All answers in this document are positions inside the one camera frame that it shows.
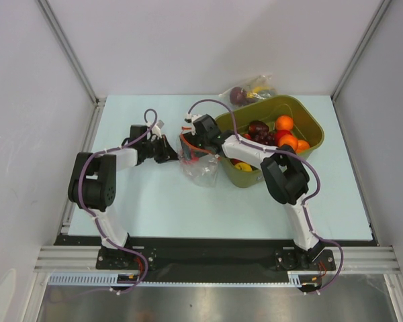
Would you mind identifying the orange fake fruit far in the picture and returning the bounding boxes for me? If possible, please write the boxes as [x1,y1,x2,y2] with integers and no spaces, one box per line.
[275,115,294,131]

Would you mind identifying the clear zip bag orange seal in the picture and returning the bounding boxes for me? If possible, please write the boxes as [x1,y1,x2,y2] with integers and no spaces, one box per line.
[177,130,220,187]

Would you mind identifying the olive green plastic bin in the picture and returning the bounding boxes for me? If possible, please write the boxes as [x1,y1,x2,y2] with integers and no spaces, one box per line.
[216,95,324,188]

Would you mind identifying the orange fake fruit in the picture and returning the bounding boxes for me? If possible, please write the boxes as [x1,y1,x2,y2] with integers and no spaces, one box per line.
[275,115,294,131]
[296,140,311,154]

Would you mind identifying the orange fake fruit near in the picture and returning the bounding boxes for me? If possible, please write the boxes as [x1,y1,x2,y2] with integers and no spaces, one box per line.
[296,140,311,154]

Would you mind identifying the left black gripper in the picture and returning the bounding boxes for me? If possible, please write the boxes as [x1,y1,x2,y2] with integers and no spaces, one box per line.
[142,135,181,164]

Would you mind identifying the small orange fake tangerine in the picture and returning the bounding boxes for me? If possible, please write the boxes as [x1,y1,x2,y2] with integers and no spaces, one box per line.
[277,134,298,151]

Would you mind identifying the red fake apple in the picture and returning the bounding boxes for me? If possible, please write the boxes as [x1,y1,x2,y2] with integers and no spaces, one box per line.
[275,129,292,140]
[181,152,199,164]

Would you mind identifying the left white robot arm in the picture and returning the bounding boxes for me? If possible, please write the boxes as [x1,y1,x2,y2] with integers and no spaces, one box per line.
[68,121,178,268]

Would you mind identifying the yellow fake apple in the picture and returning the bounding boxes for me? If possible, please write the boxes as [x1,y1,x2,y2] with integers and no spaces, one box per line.
[234,162,253,172]

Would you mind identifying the aluminium frame rail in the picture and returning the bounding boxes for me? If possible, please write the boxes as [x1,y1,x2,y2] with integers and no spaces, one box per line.
[34,246,100,272]

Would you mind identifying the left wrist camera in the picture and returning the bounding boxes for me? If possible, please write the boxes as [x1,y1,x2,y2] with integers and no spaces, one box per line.
[151,120,164,139]

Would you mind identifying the white slotted cable duct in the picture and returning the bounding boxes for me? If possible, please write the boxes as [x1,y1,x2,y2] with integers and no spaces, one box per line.
[48,272,321,288]

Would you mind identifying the dark purple fake grapes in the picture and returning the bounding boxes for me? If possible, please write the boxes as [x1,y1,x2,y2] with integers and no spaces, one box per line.
[243,131,275,146]

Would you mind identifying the dark purple fake plum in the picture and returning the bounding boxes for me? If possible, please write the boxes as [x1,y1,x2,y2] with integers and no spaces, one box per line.
[229,87,247,106]

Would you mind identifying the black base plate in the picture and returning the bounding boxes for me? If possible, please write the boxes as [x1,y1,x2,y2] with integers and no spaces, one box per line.
[53,234,337,282]

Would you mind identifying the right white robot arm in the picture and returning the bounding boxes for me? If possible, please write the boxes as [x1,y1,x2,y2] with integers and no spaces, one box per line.
[181,113,324,269]

